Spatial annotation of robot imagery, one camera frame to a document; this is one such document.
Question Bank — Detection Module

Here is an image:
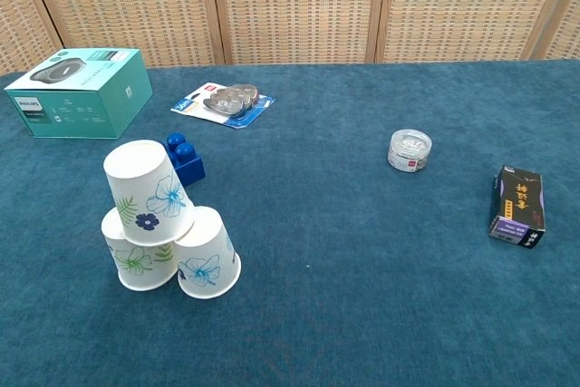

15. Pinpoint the white cup dark blue flower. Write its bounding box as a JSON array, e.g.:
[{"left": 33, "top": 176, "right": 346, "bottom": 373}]
[{"left": 102, "top": 139, "right": 197, "bottom": 247}]

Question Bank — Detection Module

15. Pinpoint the blister pack with metal hooks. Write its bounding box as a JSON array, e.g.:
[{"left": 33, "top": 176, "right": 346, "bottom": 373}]
[{"left": 170, "top": 82, "right": 276, "bottom": 130}]

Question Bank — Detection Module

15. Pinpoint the white cup green flower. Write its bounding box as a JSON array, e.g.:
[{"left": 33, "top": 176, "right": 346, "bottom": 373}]
[{"left": 101, "top": 208, "right": 180, "bottom": 292}]

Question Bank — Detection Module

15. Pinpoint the woven bamboo folding screen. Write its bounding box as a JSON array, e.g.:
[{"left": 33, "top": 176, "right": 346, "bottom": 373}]
[{"left": 0, "top": 0, "right": 580, "bottom": 76}]

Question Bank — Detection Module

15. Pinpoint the teal Philips product box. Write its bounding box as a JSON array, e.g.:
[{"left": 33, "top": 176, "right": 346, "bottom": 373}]
[{"left": 3, "top": 47, "right": 154, "bottom": 140}]

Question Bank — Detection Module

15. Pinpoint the blue plastic building block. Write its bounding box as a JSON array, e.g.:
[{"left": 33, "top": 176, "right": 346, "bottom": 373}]
[{"left": 162, "top": 132, "right": 207, "bottom": 189}]

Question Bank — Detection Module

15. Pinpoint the round clear tin of pins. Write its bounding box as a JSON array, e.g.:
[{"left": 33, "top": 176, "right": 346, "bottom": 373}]
[{"left": 387, "top": 129, "right": 432, "bottom": 174}]

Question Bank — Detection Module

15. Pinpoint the blue fuzzy table cloth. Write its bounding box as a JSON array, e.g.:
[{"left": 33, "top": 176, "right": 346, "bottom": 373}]
[{"left": 0, "top": 59, "right": 580, "bottom": 387}]

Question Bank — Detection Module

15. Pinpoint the white cup light blue flower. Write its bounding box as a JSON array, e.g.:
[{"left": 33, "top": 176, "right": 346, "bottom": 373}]
[{"left": 173, "top": 206, "right": 242, "bottom": 300}]

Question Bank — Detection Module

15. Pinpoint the black box with gold lettering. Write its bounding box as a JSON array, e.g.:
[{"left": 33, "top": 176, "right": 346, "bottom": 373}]
[{"left": 488, "top": 165, "right": 546, "bottom": 250}]

